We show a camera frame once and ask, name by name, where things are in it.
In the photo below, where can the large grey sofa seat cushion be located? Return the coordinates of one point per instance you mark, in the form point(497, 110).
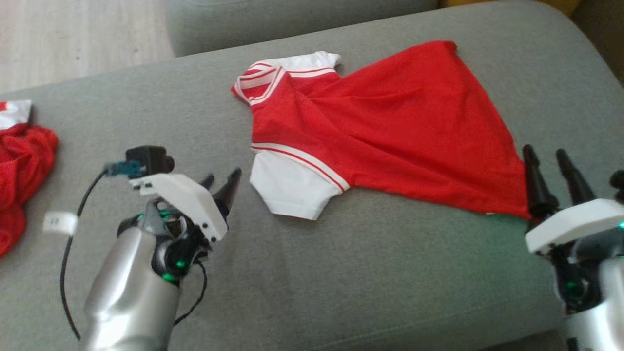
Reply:
point(341, 268)

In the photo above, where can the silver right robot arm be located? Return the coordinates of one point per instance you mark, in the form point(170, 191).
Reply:
point(609, 302)

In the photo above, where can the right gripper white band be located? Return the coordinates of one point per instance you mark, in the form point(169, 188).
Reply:
point(575, 224)

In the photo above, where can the small grey sofa cushion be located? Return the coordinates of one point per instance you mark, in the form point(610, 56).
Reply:
point(292, 24)

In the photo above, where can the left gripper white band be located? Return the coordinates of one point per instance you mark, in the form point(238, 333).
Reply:
point(185, 200)

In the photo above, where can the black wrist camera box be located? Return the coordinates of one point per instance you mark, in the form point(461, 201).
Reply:
point(148, 158)
point(618, 185)

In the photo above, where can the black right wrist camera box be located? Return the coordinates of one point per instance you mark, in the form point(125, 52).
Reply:
point(618, 185)

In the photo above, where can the red white-striped basketball shorts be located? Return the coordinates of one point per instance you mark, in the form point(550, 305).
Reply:
point(24, 165)

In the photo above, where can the red white-sleeved jersey shirt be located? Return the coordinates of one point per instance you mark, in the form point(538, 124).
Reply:
point(390, 126)

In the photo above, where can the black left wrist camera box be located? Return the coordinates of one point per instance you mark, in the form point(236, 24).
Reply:
point(148, 158)

